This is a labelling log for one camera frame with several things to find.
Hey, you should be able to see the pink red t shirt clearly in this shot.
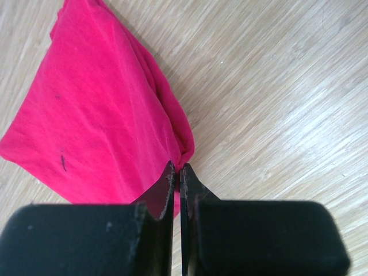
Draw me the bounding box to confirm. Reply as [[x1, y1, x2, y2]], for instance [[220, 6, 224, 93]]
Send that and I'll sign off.
[[1, 1, 195, 204]]

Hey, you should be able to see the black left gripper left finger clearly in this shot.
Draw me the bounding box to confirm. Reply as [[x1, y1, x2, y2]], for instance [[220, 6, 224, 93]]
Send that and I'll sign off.
[[1, 163, 175, 275]]

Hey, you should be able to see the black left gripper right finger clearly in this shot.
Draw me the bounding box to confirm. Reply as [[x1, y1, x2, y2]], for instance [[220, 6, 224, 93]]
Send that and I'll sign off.
[[179, 164, 351, 275]]

